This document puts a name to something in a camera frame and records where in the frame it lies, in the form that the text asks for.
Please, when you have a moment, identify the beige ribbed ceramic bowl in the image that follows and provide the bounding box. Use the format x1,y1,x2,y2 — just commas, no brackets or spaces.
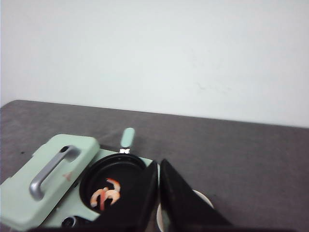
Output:
156,190,214,232

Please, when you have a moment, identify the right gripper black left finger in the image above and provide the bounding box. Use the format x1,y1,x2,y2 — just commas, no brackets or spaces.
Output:
34,161,158,232

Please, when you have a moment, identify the grey table cloth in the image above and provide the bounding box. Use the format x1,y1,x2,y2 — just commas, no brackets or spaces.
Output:
0,100,309,232

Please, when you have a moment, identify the left silver control knob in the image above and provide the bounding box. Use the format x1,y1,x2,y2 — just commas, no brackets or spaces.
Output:
61,216,83,228

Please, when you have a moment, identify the pink cooked shrimp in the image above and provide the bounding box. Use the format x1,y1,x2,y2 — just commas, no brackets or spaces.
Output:
90,187,109,211
105,178,121,205

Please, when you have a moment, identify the mint green breakfast maker base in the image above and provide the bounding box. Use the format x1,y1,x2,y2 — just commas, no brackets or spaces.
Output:
42,149,159,227

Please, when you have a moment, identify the black frying pan green handle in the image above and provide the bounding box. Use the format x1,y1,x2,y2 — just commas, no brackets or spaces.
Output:
79,127,147,213

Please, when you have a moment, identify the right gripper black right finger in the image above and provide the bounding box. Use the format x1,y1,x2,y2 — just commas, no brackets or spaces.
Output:
160,159,292,232

